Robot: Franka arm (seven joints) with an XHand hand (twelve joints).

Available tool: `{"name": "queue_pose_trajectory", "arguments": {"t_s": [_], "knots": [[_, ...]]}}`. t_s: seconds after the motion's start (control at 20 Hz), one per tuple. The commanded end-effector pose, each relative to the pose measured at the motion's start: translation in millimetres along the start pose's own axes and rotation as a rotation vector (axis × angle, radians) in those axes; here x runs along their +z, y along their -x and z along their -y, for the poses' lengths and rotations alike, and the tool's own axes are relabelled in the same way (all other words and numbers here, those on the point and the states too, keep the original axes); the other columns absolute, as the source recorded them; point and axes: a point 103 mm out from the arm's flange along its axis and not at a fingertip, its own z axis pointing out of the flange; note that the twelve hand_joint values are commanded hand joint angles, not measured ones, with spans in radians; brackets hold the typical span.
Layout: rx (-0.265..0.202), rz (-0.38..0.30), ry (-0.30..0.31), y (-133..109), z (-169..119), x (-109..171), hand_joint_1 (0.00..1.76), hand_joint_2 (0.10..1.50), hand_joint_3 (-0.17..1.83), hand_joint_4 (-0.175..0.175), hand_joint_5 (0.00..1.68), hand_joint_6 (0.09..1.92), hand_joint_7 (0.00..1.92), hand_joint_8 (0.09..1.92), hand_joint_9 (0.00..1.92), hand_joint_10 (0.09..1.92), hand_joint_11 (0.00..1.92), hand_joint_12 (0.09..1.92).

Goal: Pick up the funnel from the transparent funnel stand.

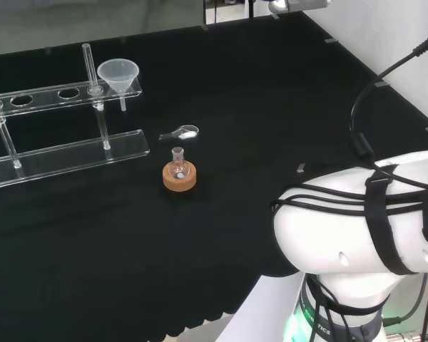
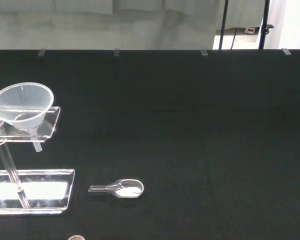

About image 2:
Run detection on clear glass weighing funnel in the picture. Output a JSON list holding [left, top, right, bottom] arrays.
[[88, 178, 145, 199]]

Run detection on clear acrylic funnel stand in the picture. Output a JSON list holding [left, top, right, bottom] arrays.
[[0, 106, 76, 217]]

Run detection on black bench cloth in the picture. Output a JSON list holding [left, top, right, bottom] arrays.
[[0, 49, 300, 240]]

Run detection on black tripod pole with clamp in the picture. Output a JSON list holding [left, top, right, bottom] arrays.
[[258, 0, 276, 50]]

